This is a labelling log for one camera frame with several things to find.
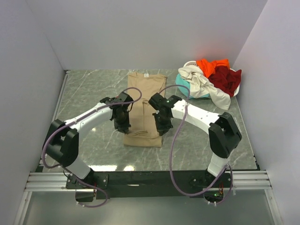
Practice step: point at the white shirt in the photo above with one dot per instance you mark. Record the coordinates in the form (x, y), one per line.
(198, 86)

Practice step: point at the aluminium rail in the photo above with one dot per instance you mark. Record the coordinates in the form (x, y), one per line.
(56, 181)

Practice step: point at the beige polo shirt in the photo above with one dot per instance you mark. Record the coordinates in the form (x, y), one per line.
(143, 132)

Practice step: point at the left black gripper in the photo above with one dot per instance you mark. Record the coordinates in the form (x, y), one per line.
(123, 128)

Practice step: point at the white laundry basket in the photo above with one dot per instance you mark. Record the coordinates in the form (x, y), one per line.
(195, 64)

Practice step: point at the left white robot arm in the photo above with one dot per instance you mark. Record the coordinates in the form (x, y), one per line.
(63, 137)

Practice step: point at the black base beam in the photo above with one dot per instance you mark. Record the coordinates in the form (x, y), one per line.
(106, 185)

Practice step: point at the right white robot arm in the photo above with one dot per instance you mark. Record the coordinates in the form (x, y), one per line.
(224, 135)

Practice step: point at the teal shirt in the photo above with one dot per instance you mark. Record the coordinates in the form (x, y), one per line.
(183, 86)

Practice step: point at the dark red shirt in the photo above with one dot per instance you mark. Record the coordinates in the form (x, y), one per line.
(226, 79)

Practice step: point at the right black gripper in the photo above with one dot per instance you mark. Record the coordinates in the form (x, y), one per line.
(162, 129)

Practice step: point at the orange shirt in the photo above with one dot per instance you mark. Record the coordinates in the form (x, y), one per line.
(209, 68)

